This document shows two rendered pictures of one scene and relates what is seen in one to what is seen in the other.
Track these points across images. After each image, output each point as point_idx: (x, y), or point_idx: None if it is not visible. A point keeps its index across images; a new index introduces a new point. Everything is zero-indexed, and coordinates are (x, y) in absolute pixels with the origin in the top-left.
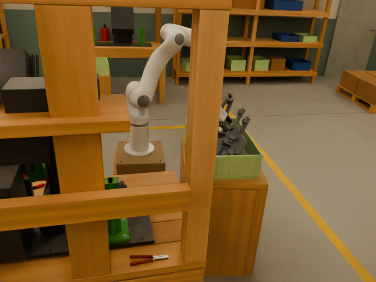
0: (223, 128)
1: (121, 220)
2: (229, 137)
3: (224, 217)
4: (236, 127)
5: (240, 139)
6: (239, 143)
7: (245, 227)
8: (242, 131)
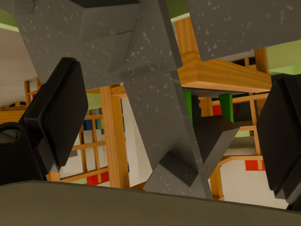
0: (31, 104)
1: None
2: (53, 19)
3: None
4: (292, 36)
5: (88, 66)
6: (65, 41)
7: None
8: (131, 109)
